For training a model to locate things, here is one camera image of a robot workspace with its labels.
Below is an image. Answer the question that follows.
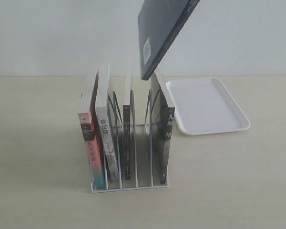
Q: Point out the blue spine moon book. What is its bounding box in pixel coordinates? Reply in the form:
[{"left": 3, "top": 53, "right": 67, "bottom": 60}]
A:
[{"left": 137, "top": 0, "right": 199, "bottom": 81}]

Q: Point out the dark brown spine book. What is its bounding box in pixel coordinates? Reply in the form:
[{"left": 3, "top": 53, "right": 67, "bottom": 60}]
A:
[{"left": 123, "top": 63, "right": 133, "bottom": 180}]

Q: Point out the black spine book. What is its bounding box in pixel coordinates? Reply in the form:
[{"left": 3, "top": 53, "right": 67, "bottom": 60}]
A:
[{"left": 150, "top": 67, "right": 176, "bottom": 185}]

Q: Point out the white grey spine book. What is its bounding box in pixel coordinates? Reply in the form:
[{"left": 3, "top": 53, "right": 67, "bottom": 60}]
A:
[{"left": 95, "top": 63, "right": 120, "bottom": 182}]

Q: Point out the red teal spine book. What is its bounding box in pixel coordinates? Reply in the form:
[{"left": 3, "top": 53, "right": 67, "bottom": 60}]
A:
[{"left": 78, "top": 66, "right": 105, "bottom": 189}]

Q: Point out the white plastic tray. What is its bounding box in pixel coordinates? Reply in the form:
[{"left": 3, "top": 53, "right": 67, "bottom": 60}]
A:
[{"left": 166, "top": 77, "right": 251, "bottom": 135}]

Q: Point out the white wire book rack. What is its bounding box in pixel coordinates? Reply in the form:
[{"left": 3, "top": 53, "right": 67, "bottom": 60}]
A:
[{"left": 80, "top": 62, "right": 169, "bottom": 193}]

